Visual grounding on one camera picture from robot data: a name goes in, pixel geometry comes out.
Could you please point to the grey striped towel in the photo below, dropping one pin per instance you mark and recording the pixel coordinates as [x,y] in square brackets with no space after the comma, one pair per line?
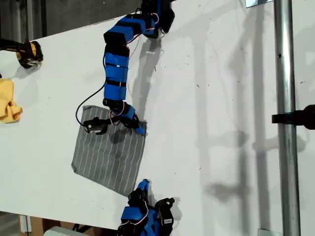
[110,159]

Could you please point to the white box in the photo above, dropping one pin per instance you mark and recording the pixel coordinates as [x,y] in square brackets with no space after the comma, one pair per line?
[59,231]

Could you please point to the white table leg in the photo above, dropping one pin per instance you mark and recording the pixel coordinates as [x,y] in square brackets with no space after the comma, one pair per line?
[25,223]

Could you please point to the yellow cloth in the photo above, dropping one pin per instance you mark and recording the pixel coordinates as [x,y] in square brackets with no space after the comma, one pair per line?
[7,98]

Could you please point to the black clamp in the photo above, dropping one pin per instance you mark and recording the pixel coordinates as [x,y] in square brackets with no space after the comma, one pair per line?
[307,116]

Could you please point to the black camera box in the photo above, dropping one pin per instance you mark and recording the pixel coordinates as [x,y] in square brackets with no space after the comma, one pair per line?
[166,214]
[94,126]

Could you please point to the steel post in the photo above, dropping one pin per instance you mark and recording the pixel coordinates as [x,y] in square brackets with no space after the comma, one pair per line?
[285,73]

